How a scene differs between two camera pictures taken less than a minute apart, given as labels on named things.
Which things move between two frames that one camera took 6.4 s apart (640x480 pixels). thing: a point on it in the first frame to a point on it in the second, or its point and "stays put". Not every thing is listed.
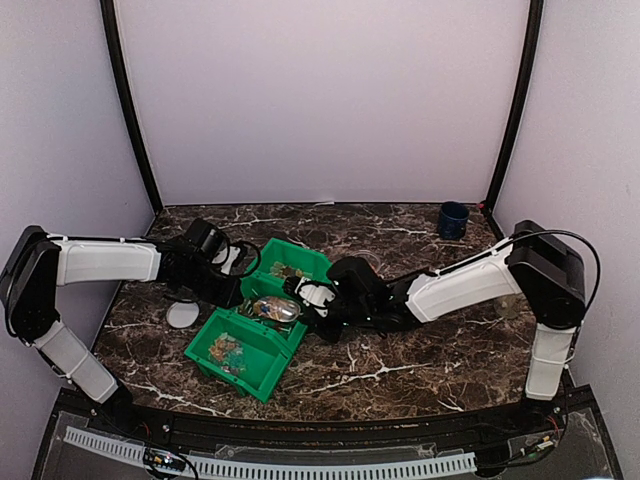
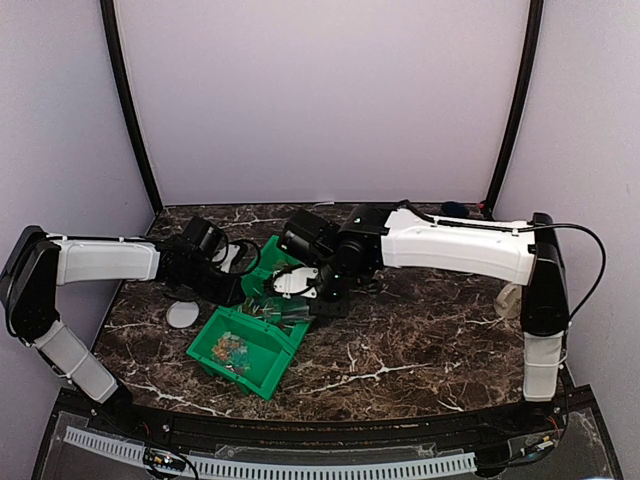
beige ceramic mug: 507,307 stays put
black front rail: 544,421 stays put
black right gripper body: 358,314 to 336,281
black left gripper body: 203,288 stays put
